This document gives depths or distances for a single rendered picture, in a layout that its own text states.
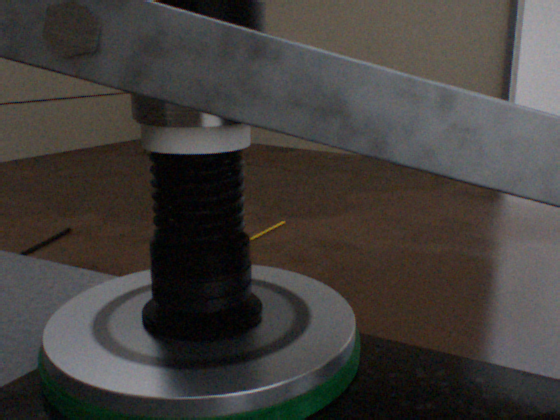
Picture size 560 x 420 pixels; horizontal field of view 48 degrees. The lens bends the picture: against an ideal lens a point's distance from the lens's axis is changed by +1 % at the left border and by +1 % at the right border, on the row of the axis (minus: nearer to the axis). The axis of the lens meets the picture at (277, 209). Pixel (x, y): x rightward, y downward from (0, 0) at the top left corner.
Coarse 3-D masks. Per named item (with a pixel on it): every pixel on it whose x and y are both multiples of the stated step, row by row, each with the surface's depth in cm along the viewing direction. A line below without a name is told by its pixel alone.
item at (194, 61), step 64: (0, 0) 33; (64, 0) 33; (128, 0) 33; (64, 64) 34; (128, 64) 34; (192, 64) 34; (256, 64) 34; (320, 64) 34; (320, 128) 35; (384, 128) 35; (448, 128) 35; (512, 128) 36; (512, 192) 37
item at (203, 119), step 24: (168, 0) 34; (192, 0) 35; (216, 0) 35; (240, 0) 36; (240, 24) 36; (264, 24) 39; (144, 120) 38; (168, 120) 37; (192, 120) 37; (216, 120) 37
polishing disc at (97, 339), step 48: (96, 288) 49; (144, 288) 49; (288, 288) 49; (48, 336) 41; (96, 336) 41; (144, 336) 41; (240, 336) 41; (288, 336) 41; (336, 336) 41; (96, 384) 36; (144, 384) 36; (192, 384) 36; (240, 384) 36; (288, 384) 36
